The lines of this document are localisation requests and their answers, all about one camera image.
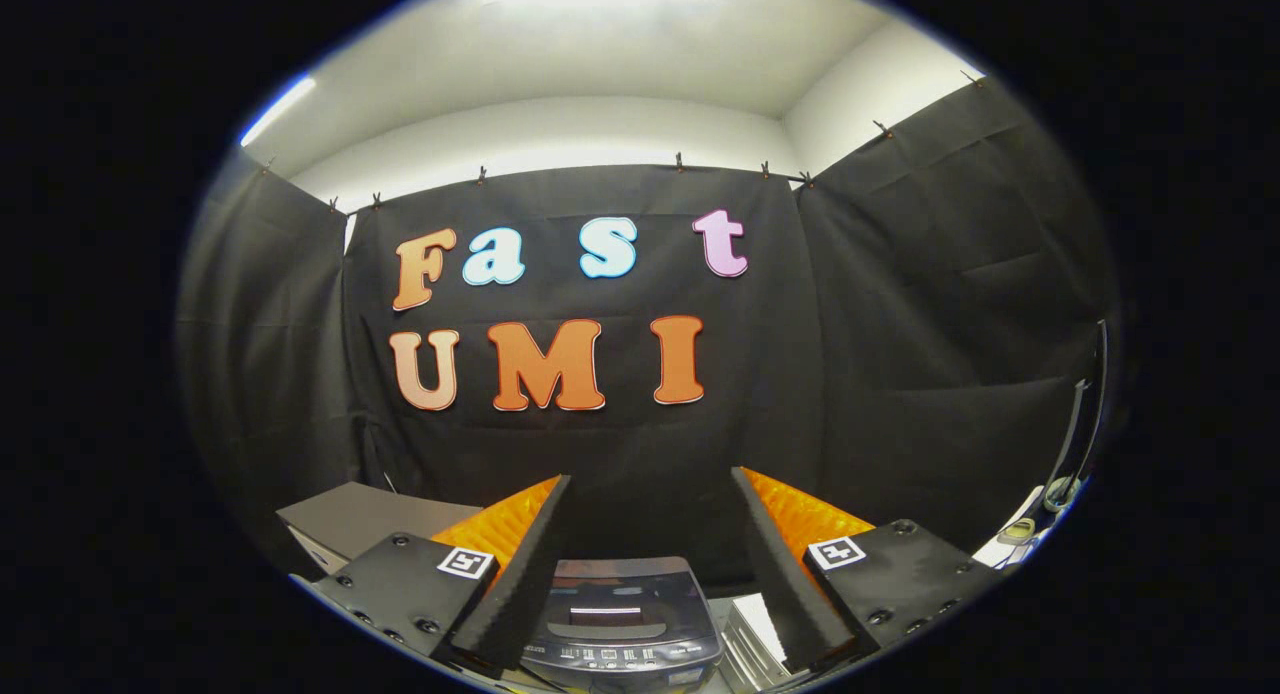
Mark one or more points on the black backdrop cloth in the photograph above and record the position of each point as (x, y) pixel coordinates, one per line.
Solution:
(900, 374)

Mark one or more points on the narrow ceiling light strip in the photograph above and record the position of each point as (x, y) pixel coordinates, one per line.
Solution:
(275, 109)

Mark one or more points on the small round grey object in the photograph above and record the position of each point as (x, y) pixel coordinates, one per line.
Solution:
(1061, 493)

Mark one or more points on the grey flat platform box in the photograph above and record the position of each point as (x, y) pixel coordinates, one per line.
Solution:
(370, 514)

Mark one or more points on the grey toy washing machine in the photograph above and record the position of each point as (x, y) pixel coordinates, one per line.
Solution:
(620, 659)

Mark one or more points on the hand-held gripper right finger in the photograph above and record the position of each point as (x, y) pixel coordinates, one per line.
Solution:
(785, 584)

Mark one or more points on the white ribbed box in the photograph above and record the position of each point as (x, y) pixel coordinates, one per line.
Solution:
(750, 639)

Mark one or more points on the small yellowish object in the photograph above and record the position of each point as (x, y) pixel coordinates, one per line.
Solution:
(1016, 531)

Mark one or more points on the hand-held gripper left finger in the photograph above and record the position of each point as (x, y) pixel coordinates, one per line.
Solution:
(520, 584)

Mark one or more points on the thin black stand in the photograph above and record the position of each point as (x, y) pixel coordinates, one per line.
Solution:
(1072, 424)

